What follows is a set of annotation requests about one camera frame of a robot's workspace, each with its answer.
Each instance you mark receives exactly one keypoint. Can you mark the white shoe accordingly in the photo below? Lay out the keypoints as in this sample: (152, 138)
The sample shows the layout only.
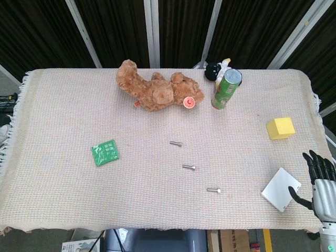
(4, 132)

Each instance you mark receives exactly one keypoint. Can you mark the white printed box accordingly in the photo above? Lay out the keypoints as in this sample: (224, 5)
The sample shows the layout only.
(78, 246)

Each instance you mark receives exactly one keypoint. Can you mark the metal bolt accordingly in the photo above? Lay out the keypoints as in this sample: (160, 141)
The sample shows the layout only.
(188, 167)
(213, 190)
(176, 144)

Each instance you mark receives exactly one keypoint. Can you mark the round orange hang tag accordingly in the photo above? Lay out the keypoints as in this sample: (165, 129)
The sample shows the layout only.
(188, 102)

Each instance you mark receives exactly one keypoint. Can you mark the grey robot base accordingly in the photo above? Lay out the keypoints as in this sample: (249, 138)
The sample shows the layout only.
(157, 240)

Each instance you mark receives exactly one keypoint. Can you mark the beige woven tablecloth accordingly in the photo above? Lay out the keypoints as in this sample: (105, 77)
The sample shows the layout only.
(78, 189)

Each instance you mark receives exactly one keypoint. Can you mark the white metal partition post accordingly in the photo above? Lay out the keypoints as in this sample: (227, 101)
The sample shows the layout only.
(328, 110)
(210, 31)
(82, 32)
(152, 34)
(296, 34)

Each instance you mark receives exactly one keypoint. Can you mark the yellow cube block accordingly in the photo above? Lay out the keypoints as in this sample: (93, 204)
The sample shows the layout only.
(281, 128)

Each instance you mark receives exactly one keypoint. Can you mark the green snack packet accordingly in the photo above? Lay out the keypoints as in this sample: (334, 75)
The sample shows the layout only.
(105, 152)

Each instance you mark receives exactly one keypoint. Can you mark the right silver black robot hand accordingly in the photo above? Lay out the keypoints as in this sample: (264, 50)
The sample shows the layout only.
(324, 194)

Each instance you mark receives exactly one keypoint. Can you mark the brown teddy bear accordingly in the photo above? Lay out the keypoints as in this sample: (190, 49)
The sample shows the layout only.
(152, 89)

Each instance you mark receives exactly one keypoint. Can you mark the green chips can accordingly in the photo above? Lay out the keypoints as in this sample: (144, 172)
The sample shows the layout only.
(225, 89)

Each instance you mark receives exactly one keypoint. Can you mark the white flat box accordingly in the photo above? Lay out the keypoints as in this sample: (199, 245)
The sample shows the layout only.
(278, 189)

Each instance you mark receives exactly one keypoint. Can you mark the black white plush toy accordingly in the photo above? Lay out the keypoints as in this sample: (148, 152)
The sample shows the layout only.
(212, 69)

